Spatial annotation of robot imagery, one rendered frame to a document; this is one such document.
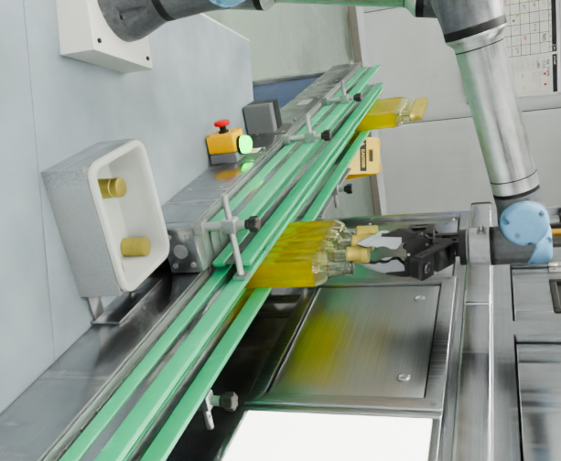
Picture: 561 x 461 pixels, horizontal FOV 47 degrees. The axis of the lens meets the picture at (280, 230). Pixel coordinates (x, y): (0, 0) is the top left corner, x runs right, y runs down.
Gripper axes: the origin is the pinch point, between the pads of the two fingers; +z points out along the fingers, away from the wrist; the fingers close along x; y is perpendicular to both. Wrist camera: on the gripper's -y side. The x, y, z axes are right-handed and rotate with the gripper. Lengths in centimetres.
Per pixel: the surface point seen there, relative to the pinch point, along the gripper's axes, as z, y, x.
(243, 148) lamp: 31.1, 22.4, 19.7
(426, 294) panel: -10.6, 6.7, -12.4
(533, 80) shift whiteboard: -59, 582, -51
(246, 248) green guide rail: 21.6, -8.6, 5.7
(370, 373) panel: -3.4, -22.1, -14.1
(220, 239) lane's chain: 27.3, -7.9, 7.6
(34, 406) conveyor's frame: 36, -59, 2
